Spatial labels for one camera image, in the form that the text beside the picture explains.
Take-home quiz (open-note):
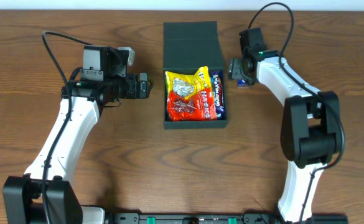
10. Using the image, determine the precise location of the blue Eclipse mint box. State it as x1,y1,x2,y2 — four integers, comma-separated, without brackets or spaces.
237,80,250,88

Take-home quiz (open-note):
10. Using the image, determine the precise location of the purple Dairy Milk bar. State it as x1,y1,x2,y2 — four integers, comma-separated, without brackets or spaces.
210,71,225,119

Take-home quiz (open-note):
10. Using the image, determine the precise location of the yellow snack bag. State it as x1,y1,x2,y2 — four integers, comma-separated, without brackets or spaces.
165,66,212,100

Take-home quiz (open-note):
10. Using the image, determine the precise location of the dark green box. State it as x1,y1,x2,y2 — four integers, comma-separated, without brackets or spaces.
162,21,229,130

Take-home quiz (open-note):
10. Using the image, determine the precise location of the red Haribo candy bag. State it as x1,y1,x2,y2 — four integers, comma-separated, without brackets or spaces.
167,88,217,121

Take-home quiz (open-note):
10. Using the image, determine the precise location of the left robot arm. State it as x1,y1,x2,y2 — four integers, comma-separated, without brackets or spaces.
2,45,151,223

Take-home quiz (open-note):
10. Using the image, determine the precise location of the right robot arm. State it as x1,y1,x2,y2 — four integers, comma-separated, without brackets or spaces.
228,28,348,223

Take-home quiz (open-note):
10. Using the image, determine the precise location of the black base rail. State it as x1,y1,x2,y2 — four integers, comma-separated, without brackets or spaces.
105,212,349,224

